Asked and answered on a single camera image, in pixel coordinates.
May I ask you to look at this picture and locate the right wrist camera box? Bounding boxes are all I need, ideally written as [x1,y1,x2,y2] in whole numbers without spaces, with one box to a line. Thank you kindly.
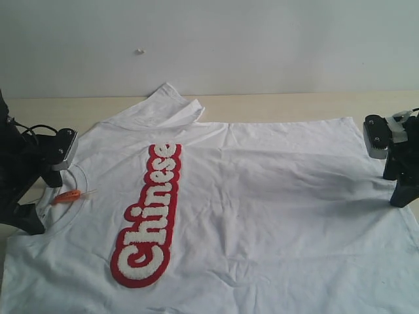
[363,114,393,160]

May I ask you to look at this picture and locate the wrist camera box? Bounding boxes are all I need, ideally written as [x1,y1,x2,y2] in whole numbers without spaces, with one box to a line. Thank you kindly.
[48,128,78,171]
[363,114,393,160]

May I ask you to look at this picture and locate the black left camera cable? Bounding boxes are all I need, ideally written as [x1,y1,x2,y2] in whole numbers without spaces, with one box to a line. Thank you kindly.
[6,114,60,148]

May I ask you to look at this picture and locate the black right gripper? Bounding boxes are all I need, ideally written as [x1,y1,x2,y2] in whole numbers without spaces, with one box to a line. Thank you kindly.
[383,113,418,208]

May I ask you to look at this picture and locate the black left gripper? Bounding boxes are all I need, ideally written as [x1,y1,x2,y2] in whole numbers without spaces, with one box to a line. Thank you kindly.
[1,98,62,235]

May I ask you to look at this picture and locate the white t-shirt red lettering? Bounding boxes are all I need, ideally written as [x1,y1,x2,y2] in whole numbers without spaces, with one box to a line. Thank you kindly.
[1,84,418,313]

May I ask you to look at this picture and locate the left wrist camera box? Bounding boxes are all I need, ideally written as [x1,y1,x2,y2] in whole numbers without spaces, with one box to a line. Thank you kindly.
[48,128,78,171]

